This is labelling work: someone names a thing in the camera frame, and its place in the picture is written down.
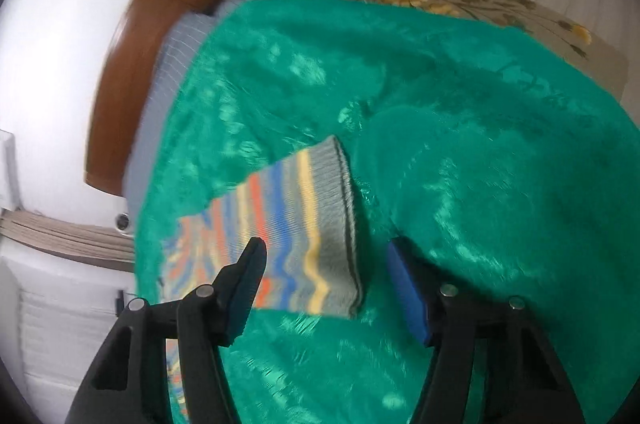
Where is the striped knit sweater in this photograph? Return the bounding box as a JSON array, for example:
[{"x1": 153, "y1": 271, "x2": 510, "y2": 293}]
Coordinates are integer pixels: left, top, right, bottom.
[{"x1": 158, "y1": 136, "x2": 361, "y2": 423}]

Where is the grey striped bed sheet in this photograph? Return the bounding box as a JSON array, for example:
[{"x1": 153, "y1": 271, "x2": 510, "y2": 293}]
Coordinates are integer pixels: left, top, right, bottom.
[{"x1": 122, "y1": 0, "x2": 239, "y2": 236}]

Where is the brown wooden headboard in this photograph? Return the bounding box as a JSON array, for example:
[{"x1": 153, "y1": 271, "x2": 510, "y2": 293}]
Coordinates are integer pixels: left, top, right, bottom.
[{"x1": 85, "y1": 0, "x2": 222, "y2": 196}]

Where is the green plush blanket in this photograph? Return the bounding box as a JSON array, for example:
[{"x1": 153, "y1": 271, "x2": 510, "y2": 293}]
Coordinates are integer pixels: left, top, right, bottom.
[{"x1": 135, "y1": 0, "x2": 639, "y2": 423}]

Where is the floral beige rug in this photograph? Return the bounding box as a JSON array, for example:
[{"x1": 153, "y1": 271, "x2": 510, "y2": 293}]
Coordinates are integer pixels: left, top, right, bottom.
[{"x1": 363, "y1": 0, "x2": 628, "y2": 100}]

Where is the beige curtain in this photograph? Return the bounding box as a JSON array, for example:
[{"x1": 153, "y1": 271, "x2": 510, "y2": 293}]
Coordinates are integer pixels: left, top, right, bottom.
[{"x1": 1, "y1": 210, "x2": 134, "y2": 272}]

